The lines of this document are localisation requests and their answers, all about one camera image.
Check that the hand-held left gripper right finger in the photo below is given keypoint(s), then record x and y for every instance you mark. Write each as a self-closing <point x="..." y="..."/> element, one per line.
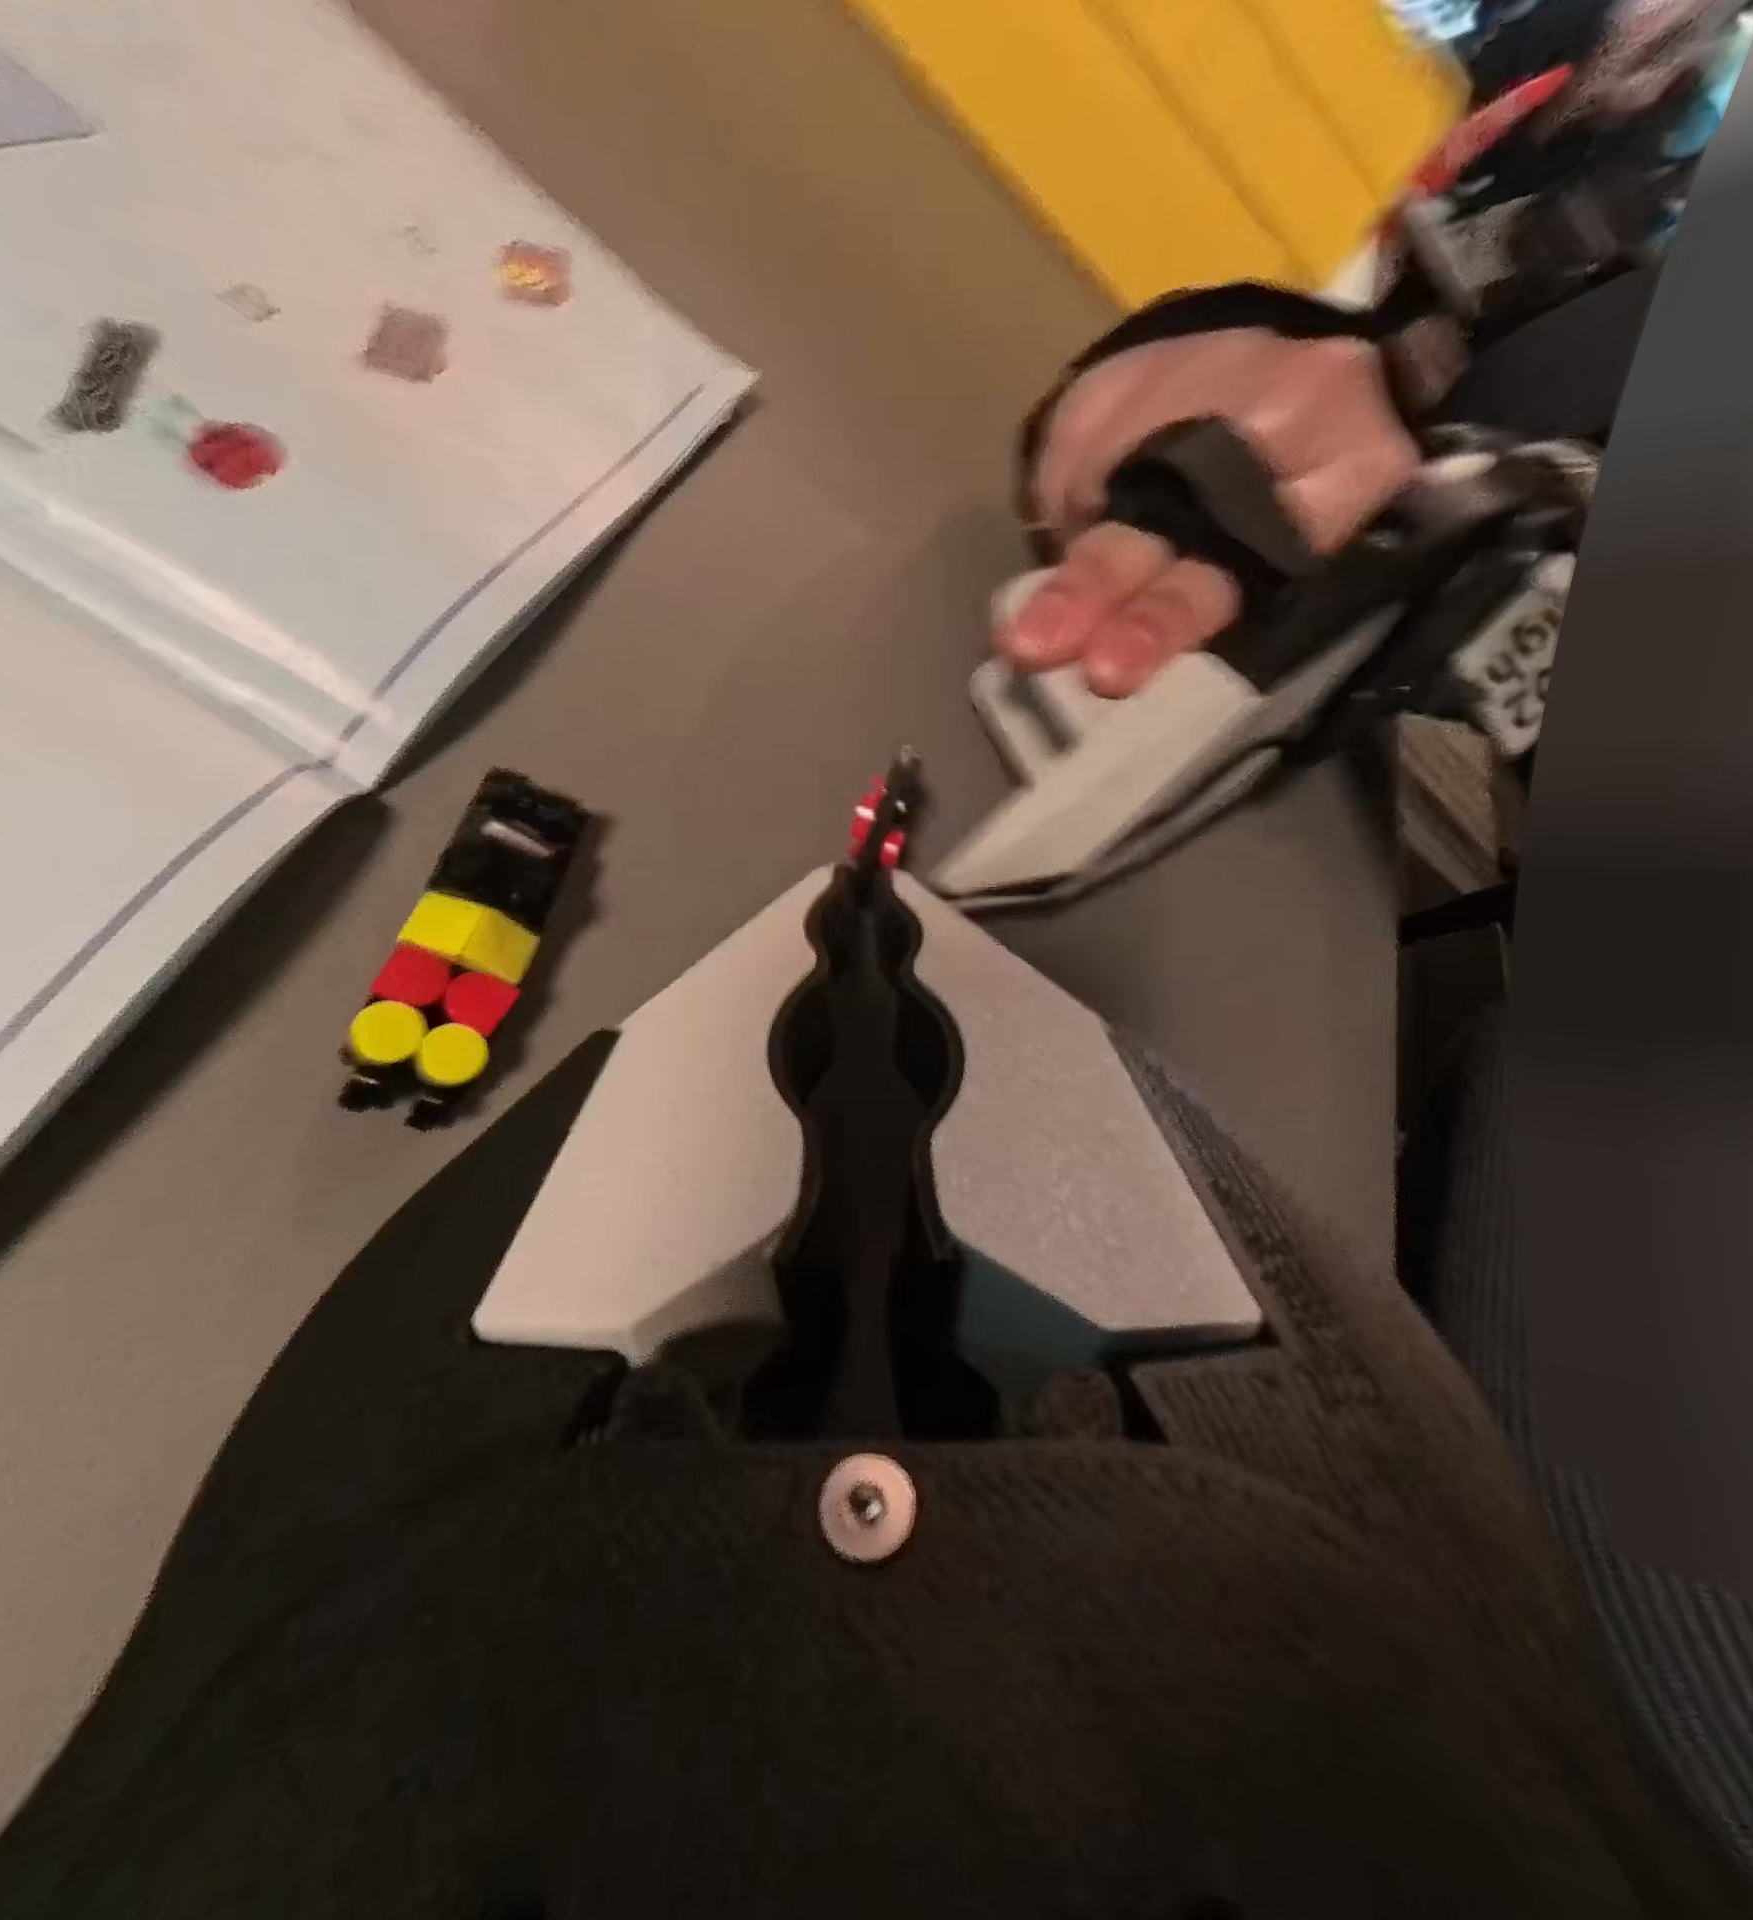
<point x="1086" y="1170"/>

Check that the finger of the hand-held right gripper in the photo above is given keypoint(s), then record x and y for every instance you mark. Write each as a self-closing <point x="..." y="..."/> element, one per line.
<point x="1146" y="751"/>

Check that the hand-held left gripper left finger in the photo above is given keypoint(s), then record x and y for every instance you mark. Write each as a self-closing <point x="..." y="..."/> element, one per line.
<point x="650" y="1170"/>

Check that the black lego plate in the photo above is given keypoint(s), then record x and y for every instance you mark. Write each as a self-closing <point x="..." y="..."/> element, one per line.
<point x="901" y="794"/>

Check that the black yellow red lego car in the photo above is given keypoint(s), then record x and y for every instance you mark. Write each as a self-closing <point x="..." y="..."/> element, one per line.
<point x="471" y="944"/>

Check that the person's right hand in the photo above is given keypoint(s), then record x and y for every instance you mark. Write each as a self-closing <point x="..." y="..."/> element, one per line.
<point x="1234" y="390"/>

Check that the yellow plastic bin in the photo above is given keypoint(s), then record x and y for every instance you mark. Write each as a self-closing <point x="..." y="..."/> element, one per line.
<point x="1190" y="121"/>

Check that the open instruction booklet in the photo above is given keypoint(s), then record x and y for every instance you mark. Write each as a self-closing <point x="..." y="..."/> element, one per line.
<point x="216" y="600"/>

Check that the person's torso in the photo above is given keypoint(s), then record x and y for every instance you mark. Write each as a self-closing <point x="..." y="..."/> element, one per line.
<point x="1642" y="1651"/>

